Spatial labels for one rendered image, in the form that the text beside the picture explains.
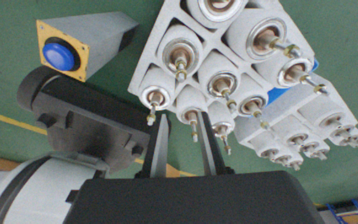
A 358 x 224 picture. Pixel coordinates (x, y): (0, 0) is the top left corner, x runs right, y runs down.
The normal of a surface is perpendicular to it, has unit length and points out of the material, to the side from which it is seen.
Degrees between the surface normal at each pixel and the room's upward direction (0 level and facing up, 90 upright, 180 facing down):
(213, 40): 0
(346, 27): 0
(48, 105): 46
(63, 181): 97
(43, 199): 70
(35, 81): 61
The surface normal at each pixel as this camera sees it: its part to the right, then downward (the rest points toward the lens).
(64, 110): 0.40, 0.04
